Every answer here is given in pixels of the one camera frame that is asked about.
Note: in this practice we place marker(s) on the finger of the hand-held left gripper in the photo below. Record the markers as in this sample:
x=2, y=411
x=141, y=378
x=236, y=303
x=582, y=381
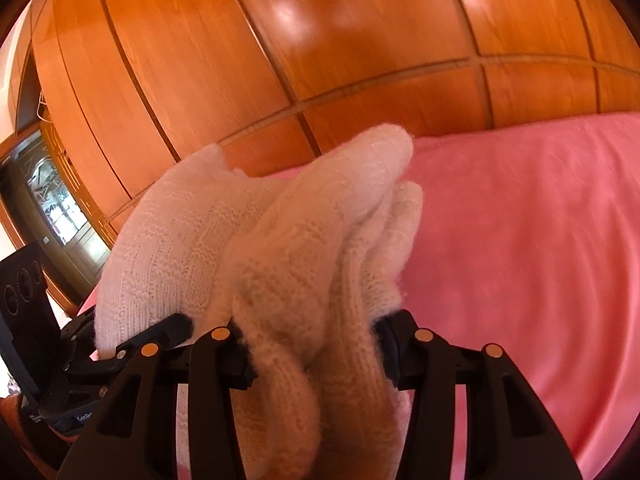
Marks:
x=165, y=330

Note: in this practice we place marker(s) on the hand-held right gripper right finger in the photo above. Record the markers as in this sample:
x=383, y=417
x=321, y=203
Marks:
x=396, y=360

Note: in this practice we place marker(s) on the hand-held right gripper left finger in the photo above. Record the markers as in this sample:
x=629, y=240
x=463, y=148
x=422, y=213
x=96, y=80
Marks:
x=235, y=365

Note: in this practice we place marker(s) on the white knitted sweater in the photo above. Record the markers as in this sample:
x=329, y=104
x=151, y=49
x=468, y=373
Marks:
x=300, y=260

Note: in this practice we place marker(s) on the wooden door with glass pane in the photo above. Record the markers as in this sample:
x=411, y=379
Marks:
x=55, y=200

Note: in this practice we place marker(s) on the pink bed sheet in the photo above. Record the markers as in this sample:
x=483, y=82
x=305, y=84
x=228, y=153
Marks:
x=525, y=260

